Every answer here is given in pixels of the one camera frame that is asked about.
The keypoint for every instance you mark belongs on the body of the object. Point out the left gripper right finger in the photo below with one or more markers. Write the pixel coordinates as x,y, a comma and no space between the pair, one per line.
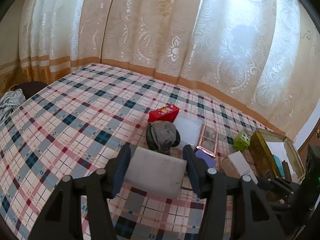
252,215

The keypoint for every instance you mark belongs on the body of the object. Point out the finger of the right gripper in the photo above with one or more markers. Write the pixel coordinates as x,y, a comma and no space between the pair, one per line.
278,185

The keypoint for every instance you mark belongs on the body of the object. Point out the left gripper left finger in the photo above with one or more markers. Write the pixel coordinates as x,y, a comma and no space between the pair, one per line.
60,218

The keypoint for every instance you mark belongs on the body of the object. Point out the white cardboard box red seal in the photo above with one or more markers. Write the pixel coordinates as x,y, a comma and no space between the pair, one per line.
235,165

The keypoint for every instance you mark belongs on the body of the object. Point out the green soccer dice cube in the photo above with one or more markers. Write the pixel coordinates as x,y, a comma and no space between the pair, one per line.
242,141

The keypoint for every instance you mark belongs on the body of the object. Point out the purple block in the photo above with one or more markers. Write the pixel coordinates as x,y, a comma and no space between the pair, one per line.
207,158

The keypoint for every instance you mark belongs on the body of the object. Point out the clear plastic toothpick box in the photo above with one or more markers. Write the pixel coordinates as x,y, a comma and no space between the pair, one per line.
189,127

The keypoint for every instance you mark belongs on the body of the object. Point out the grey black sock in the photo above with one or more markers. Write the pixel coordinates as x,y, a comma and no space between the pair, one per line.
161,136

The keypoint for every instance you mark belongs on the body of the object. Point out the red printed box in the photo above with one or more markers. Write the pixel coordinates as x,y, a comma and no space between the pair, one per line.
166,113

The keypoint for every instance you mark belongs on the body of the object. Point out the teal block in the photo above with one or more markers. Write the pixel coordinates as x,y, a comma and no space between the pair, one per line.
279,166

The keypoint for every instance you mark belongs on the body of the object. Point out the gold tin storage box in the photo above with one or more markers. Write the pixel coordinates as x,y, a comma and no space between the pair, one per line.
264,144

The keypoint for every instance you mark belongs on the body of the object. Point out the wooden door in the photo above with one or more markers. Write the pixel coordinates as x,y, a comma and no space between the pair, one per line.
311,140

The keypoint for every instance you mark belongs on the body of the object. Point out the plaid tablecloth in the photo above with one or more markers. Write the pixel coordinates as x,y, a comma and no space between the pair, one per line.
77,124

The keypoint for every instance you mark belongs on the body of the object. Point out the grey knitted cloth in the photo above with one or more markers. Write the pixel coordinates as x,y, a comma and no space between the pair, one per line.
10,101

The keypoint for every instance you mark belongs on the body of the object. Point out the dark brown chair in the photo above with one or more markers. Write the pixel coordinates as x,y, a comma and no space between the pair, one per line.
29,89

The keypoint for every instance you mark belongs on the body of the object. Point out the cream lace curtain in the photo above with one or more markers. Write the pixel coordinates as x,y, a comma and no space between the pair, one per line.
260,56

